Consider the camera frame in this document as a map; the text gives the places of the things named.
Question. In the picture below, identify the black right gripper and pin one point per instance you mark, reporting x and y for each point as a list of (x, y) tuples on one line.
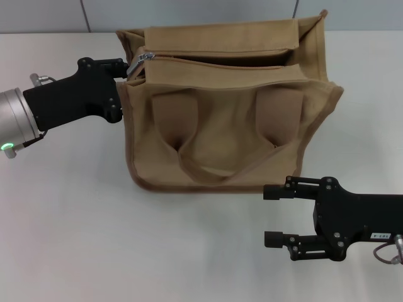
[(352, 217)]

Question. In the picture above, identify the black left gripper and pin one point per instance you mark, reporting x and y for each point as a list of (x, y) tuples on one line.
[(72, 100)]

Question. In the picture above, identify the white and silver left arm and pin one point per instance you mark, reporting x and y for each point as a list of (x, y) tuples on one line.
[(15, 116)]

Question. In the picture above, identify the silver metal zipper pull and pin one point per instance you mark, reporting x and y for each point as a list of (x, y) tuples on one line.
[(135, 64)]

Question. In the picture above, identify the khaki canvas food bag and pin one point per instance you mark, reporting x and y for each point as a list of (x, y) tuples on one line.
[(226, 141)]

